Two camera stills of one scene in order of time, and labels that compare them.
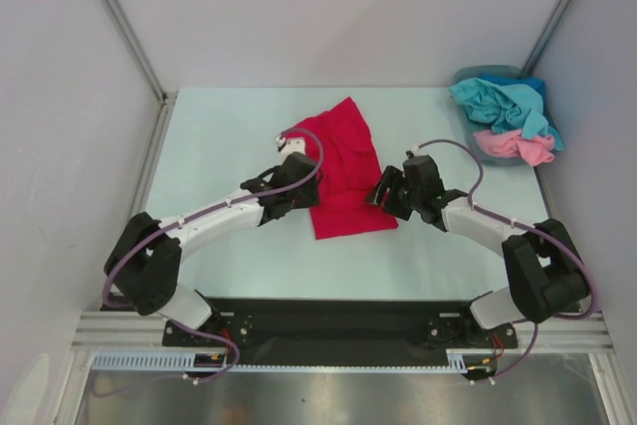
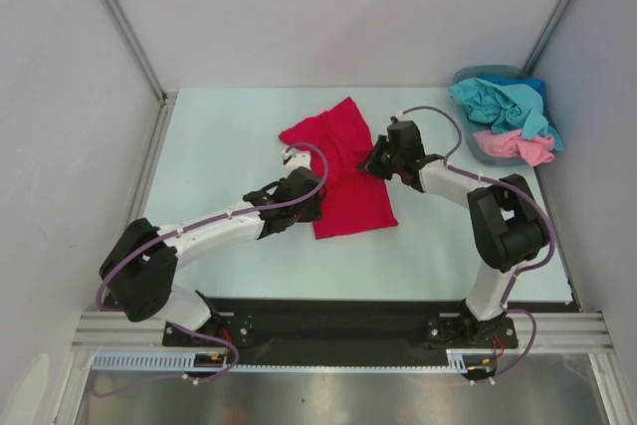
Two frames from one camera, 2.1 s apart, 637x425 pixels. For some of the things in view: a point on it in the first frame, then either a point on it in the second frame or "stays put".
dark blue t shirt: (519, 79) stays put
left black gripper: (311, 198) -> (314, 211)
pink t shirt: (512, 142) stays put
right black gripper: (393, 191) -> (383, 156)
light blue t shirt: (505, 106) stays put
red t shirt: (342, 144) stays put
